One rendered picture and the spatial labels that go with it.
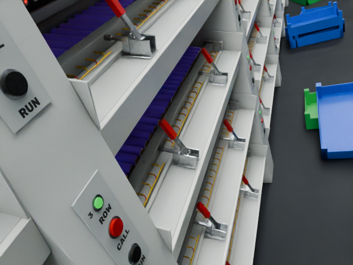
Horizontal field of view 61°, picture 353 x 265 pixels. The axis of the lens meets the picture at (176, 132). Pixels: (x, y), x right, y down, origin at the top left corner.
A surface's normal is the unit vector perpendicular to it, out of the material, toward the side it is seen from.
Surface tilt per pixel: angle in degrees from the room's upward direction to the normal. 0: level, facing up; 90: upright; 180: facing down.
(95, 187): 90
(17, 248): 108
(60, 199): 90
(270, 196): 0
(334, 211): 0
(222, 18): 90
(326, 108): 20
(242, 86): 90
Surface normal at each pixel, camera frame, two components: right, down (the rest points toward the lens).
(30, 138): 0.90, -0.08
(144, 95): 0.95, 0.16
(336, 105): -0.41, -0.53
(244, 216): -0.04, -0.77
